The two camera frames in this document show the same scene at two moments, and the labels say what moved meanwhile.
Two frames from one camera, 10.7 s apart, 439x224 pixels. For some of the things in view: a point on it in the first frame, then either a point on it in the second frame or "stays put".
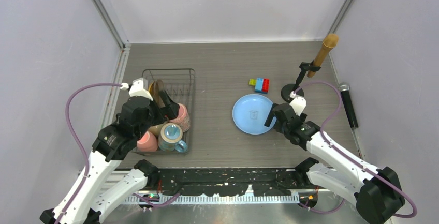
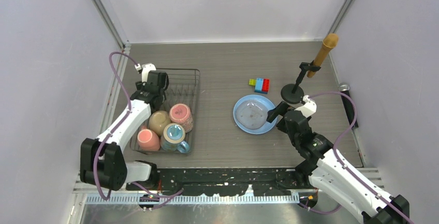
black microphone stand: (294, 91) stays put
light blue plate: (249, 113) stays put
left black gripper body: (156, 116) to (140, 85)
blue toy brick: (259, 85) stays put
